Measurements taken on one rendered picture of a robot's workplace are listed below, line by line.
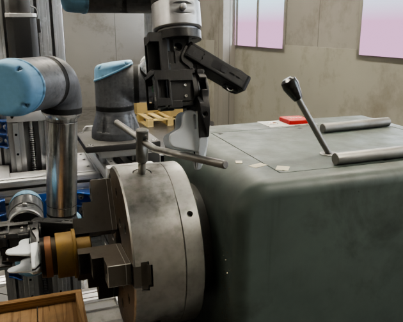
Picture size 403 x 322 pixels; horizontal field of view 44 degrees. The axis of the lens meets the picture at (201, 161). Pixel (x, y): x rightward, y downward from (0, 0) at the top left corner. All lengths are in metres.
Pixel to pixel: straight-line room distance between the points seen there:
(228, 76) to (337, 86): 4.14
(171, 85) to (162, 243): 0.27
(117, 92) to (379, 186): 0.86
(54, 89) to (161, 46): 0.41
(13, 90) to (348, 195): 0.68
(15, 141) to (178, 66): 0.90
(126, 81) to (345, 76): 3.49
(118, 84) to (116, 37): 8.30
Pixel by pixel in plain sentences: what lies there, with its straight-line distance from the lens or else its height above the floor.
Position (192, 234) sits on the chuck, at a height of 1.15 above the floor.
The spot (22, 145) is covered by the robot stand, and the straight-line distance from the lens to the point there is 1.60.
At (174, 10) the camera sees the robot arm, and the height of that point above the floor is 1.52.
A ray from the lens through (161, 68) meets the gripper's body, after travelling 0.75.
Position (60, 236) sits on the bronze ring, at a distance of 0.95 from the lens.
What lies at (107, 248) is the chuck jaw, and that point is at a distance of 0.93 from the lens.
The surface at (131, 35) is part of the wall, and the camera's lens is 9.84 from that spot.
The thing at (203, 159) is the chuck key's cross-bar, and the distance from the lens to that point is 0.72.
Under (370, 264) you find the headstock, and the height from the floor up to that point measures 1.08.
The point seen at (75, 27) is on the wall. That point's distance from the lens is 9.66.
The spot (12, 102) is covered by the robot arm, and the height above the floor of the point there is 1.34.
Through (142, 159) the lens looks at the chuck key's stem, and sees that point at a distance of 0.89.
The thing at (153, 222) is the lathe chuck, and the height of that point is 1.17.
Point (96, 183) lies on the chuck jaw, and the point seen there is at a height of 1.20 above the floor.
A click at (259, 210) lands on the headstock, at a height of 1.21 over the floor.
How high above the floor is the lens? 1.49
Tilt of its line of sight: 15 degrees down
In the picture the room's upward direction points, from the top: straight up
